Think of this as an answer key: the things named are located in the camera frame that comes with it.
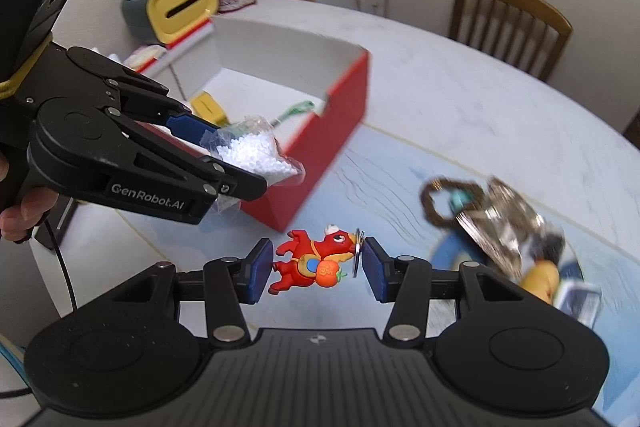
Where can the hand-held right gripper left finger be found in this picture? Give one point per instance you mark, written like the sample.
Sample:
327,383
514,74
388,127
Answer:
260,272

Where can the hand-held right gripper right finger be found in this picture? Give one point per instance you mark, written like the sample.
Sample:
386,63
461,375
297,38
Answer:
375,272

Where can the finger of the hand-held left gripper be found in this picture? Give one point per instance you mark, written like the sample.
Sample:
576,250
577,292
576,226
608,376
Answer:
240,184
192,124

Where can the clear bag of white beads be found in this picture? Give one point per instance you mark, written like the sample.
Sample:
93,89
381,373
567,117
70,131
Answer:
250,154

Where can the red cardboard box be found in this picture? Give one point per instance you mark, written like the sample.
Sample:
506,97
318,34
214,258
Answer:
300,187

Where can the clear bag of black items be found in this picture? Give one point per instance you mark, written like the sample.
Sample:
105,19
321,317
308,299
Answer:
550,247

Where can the person's left hand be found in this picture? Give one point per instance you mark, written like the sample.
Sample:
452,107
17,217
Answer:
25,214

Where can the yellow plastic item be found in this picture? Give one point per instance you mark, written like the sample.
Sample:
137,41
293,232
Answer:
205,104

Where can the white tissue pack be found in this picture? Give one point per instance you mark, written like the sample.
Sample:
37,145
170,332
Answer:
140,54

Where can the blue printed placemat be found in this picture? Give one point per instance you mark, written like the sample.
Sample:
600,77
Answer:
400,187

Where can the green ribbon item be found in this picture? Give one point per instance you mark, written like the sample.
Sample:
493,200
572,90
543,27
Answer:
295,109

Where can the teal pencil sharpener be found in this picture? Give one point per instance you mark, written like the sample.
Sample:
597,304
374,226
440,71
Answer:
461,199

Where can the yellow and grey container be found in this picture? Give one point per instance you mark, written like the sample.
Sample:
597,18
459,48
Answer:
185,2

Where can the gold snack wrapper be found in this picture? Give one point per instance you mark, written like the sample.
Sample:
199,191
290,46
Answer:
500,227

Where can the yellow toy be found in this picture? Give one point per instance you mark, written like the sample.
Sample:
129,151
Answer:
540,279

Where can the white card packet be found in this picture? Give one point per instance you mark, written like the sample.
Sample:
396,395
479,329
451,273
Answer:
580,304

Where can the wooden chair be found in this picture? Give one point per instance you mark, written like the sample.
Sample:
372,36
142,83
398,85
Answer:
500,17

